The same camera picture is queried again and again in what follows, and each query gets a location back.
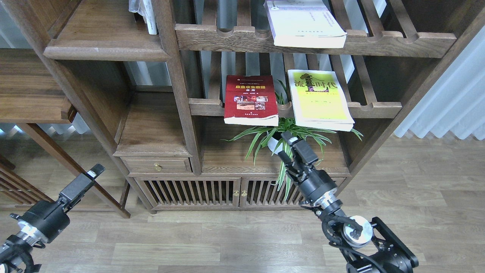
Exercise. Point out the white purple cover book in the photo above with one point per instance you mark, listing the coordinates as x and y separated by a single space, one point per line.
304 24

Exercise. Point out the left slatted cabinet door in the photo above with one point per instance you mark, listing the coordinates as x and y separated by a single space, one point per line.
192 193

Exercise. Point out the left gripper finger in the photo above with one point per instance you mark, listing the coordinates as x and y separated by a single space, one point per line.
73 192

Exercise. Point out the white rolled papers in plastic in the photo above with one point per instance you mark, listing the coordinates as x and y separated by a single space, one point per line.
145 9

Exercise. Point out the yellow green cover book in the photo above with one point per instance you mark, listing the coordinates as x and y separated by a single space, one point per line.
318 100

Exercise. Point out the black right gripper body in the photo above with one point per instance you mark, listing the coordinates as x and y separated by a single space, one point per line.
317 187

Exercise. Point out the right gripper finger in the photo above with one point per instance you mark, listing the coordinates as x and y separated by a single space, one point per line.
292 169
303 155

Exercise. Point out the small wooden drawer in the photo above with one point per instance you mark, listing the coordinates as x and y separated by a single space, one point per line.
157 164

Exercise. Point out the green spider plant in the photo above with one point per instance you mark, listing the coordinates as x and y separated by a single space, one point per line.
263 134

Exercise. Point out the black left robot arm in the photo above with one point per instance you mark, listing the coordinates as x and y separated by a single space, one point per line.
15 256

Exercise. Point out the white curtain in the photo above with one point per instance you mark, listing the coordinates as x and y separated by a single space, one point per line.
456 102

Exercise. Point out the wooden side table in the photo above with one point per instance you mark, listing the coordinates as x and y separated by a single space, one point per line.
31 97

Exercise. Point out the dark wooden bookshelf unit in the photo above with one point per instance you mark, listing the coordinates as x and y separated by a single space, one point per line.
162 96

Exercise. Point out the white plant pot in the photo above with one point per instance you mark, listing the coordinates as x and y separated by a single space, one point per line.
273 144

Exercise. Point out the red cover book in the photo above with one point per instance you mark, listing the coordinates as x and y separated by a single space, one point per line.
250 101

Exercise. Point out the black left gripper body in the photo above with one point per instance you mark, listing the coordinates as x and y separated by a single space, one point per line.
43 222

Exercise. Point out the slatted cabinet door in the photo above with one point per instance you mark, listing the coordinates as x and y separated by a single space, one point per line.
192 193
262 194

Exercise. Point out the right slatted cabinet door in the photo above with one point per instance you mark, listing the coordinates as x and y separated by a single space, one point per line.
262 194

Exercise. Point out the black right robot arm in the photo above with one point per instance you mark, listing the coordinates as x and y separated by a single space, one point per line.
367 246

